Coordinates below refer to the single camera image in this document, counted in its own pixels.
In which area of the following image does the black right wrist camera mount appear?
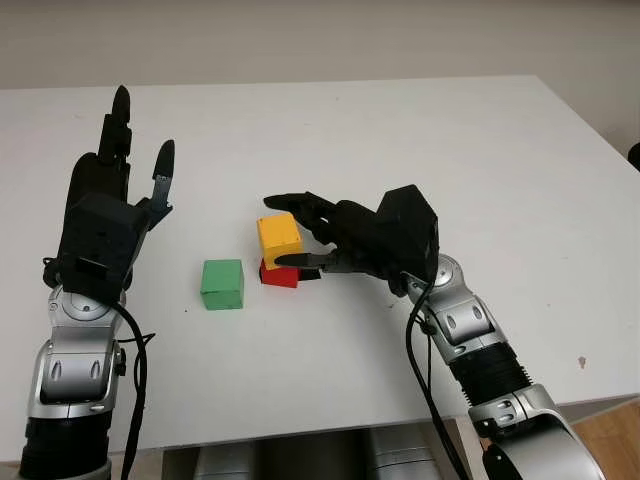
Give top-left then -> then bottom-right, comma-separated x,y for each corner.
374,183 -> 440,291

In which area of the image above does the yellow cube block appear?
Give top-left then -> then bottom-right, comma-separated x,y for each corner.
256,211 -> 304,271

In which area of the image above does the red cube block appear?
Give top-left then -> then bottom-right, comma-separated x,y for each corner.
258,257 -> 301,290

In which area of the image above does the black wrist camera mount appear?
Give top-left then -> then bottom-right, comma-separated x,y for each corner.
49,194 -> 151,304
374,183 -> 440,291

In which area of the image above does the grey robot lower body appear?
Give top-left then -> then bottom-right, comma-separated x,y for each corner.
192,424 -> 446,480

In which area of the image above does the white table leg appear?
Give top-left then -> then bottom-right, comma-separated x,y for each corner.
439,417 -> 484,480

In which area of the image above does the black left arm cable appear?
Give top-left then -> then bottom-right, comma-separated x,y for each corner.
112,302 -> 156,480

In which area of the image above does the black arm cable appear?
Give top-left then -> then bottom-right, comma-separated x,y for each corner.
405,279 -> 474,480
112,302 -> 156,480

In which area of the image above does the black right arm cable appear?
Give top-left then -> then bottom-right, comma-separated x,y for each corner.
405,279 -> 474,480

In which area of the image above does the green cube block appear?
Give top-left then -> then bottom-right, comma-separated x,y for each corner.
199,258 -> 246,311

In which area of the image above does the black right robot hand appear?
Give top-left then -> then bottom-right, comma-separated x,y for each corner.
263,191 -> 416,297

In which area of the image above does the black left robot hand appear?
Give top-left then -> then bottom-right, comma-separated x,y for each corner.
67,85 -> 177,297

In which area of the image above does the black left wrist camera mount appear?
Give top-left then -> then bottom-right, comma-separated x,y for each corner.
49,194 -> 151,304

